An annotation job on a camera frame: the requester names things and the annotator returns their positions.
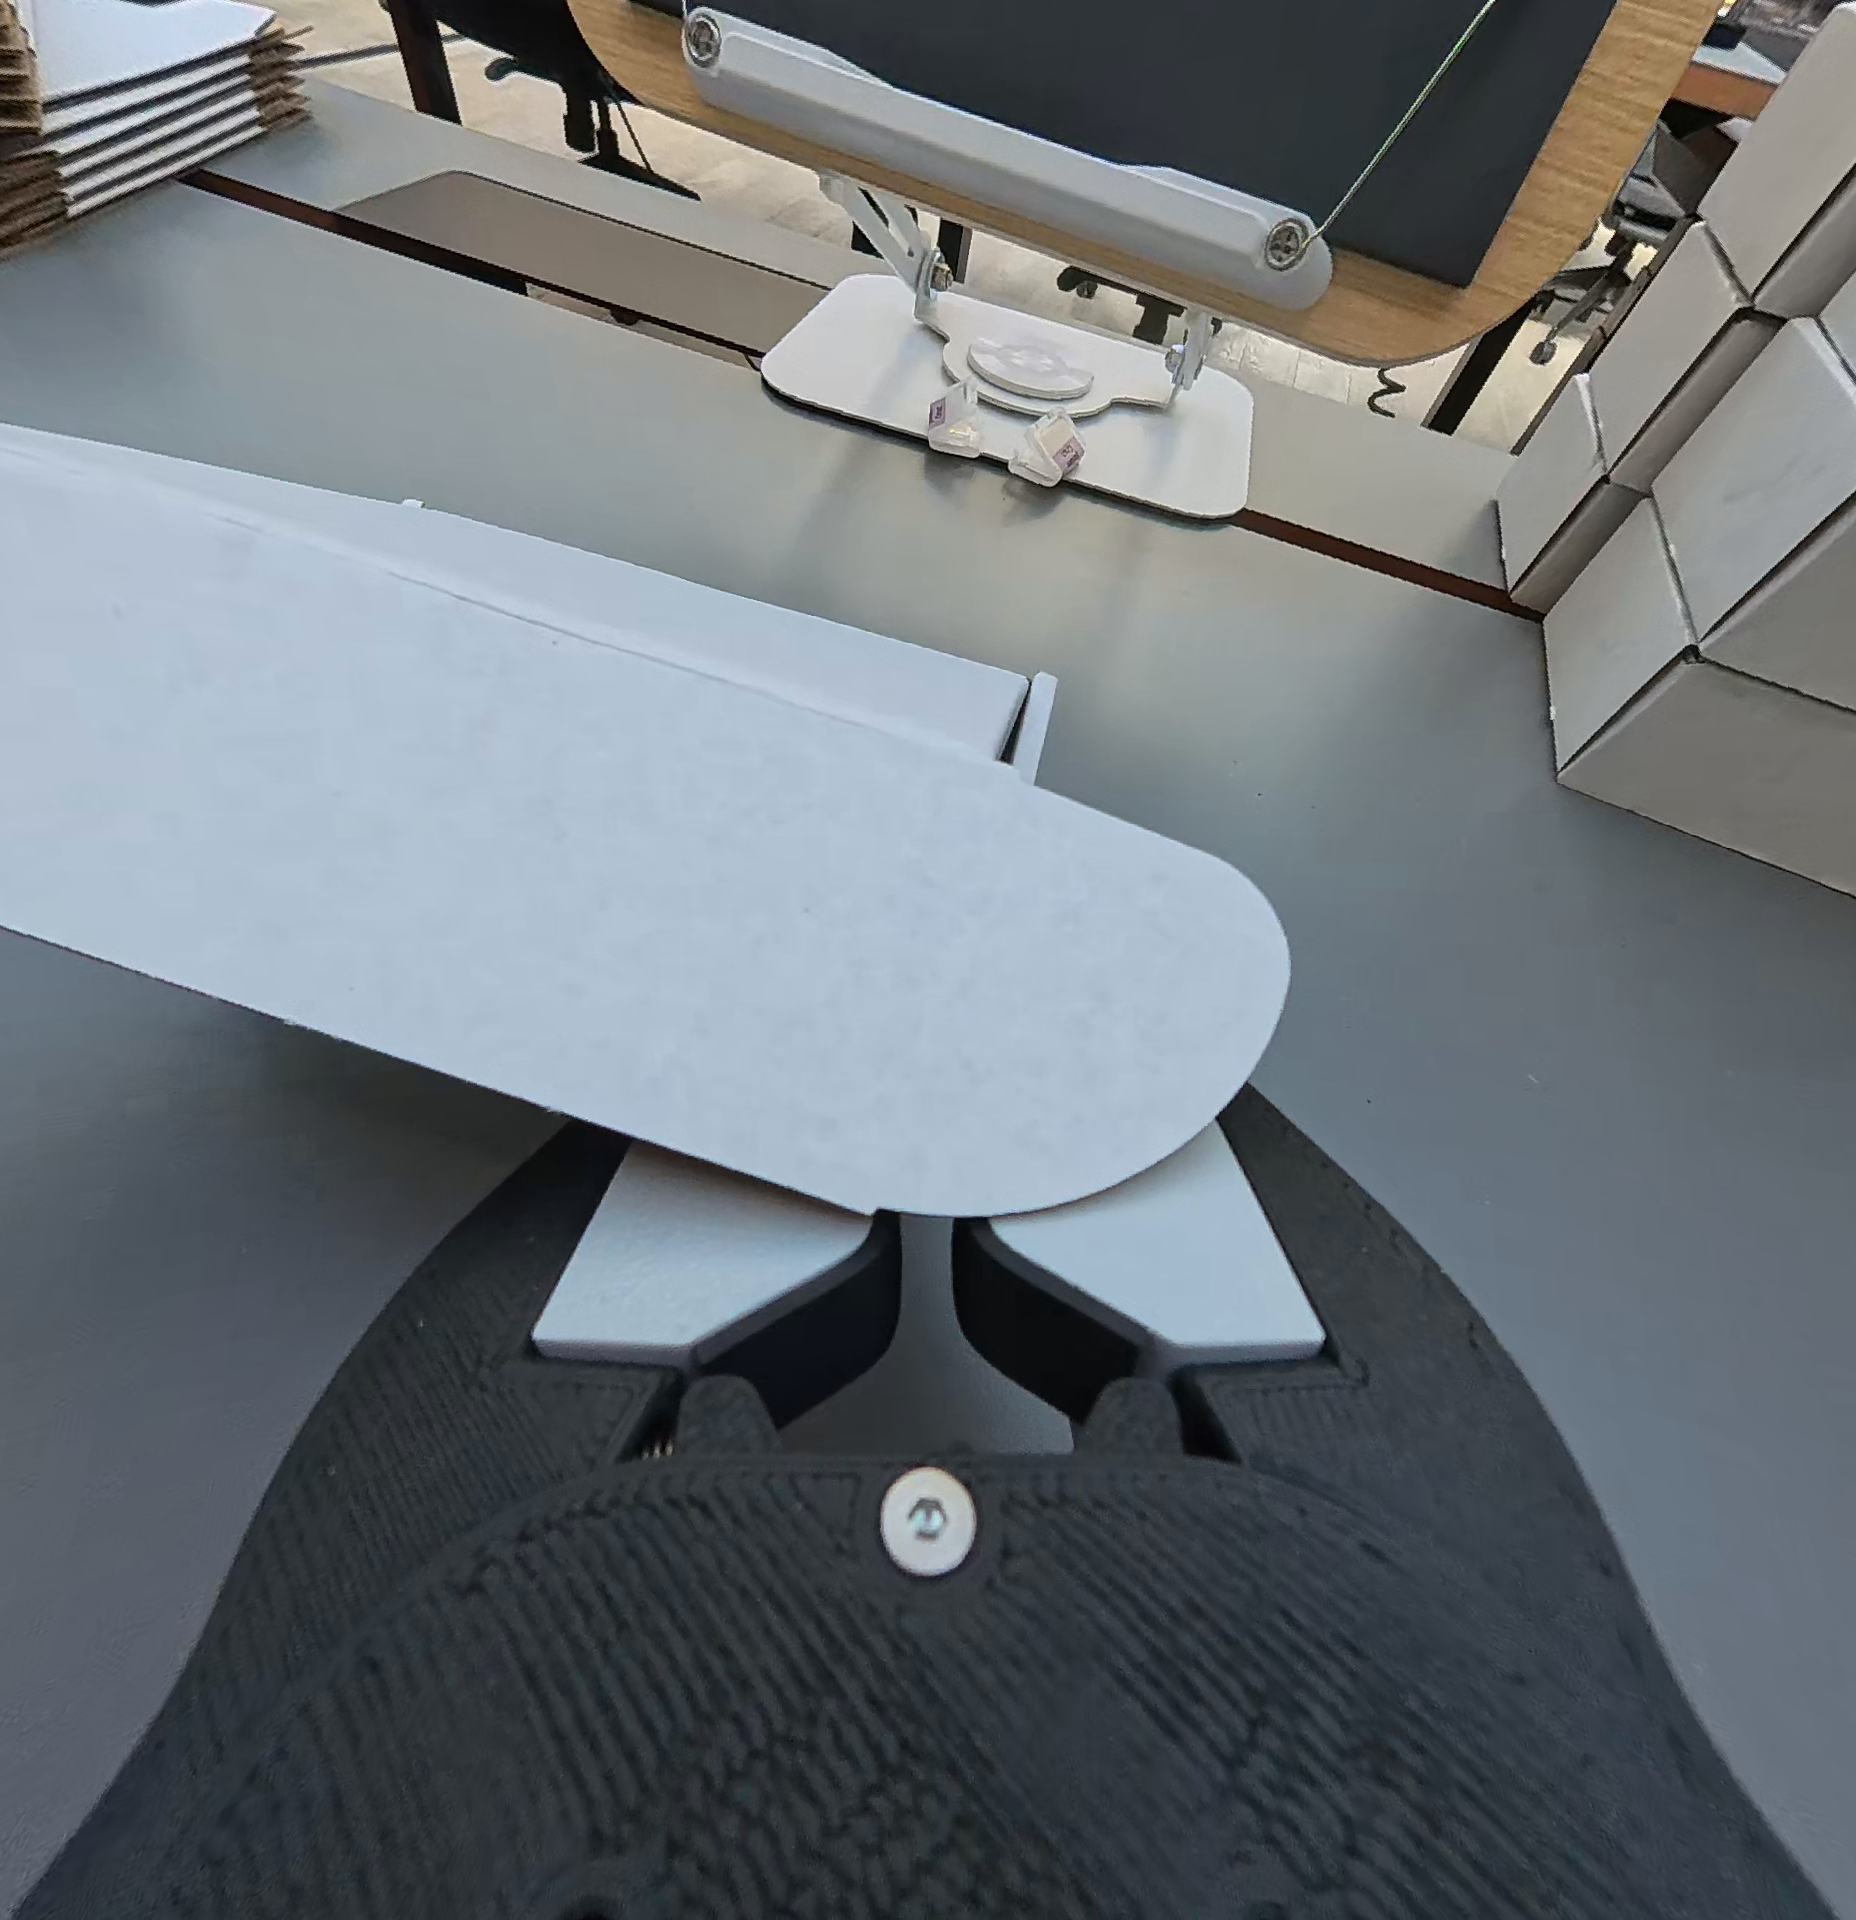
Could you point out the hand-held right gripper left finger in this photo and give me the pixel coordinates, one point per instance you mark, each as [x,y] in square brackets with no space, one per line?
[673,1274]

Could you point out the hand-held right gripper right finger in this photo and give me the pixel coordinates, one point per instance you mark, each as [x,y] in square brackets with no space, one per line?
[1167,1274]

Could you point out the white cardboard box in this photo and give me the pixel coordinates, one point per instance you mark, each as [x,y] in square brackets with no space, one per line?
[568,840]

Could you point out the white monitor stand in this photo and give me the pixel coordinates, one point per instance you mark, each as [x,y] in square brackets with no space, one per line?
[1167,435]

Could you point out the stack of folded white boxes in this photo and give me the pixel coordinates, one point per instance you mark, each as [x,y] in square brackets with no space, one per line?
[1736,495]

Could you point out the black office chair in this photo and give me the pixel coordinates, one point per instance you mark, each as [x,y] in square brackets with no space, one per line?
[1617,225]
[583,112]

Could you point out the wood-framed dark monitor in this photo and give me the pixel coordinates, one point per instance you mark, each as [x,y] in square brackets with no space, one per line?
[1167,91]

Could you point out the stack of flat cardboard boxes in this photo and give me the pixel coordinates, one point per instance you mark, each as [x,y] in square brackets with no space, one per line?
[133,105]

